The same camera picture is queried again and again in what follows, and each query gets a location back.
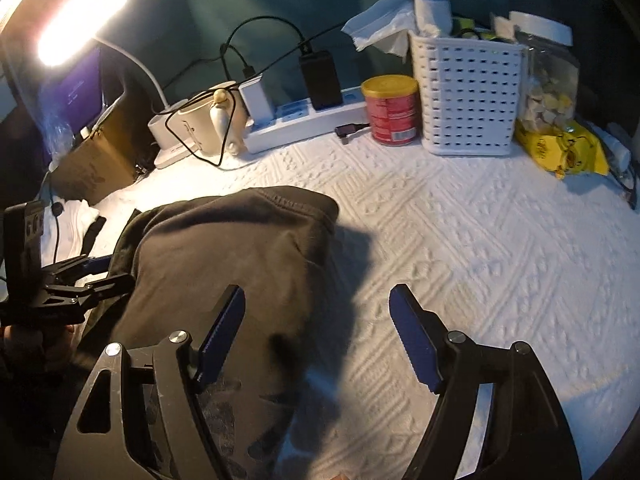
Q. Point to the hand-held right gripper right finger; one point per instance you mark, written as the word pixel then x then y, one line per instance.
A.
pixel 415 340

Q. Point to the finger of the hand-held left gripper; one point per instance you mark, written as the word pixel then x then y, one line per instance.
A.
pixel 75 266
pixel 107 286

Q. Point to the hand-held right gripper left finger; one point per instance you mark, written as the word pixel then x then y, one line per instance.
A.
pixel 222 335

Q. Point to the dark brown t-shirt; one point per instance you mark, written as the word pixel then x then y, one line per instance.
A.
pixel 210 250

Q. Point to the person's left hand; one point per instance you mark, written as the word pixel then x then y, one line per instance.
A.
pixel 40 350

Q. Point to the white garment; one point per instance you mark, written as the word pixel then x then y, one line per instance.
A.
pixel 70 230

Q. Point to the white textured table cover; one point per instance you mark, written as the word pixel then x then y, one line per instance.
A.
pixel 450 240

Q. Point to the cardboard box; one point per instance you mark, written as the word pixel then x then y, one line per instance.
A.
pixel 100 160

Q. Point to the clear plastic bag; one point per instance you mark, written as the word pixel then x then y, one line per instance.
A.
pixel 57 125

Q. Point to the laptop with purple screen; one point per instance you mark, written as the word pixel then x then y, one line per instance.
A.
pixel 82 90

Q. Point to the white mug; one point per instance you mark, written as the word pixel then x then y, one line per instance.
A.
pixel 197 127

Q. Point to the small cream figurine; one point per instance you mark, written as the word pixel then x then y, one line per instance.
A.
pixel 220 120

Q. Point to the black usb connector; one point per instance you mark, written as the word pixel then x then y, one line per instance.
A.
pixel 350 131

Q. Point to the white power strip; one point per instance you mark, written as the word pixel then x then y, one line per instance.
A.
pixel 300 127

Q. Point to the red can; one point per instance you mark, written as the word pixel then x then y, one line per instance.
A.
pixel 392 112

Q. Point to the yellow snack packet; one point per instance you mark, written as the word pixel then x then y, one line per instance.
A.
pixel 560 152

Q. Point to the white charger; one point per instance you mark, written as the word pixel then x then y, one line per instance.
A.
pixel 256 100

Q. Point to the white desk lamp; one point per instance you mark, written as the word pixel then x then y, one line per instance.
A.
pixel 80 20

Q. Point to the white perforated basket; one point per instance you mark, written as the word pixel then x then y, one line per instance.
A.
pixel 467 95

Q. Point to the black power adapter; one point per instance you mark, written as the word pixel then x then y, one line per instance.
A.
pixel 321 80

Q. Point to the clear jar with white lid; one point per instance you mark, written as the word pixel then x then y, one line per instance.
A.
pixel 547 85

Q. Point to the crumpled translucent plastic bag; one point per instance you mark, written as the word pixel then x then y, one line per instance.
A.
pixel 390 22

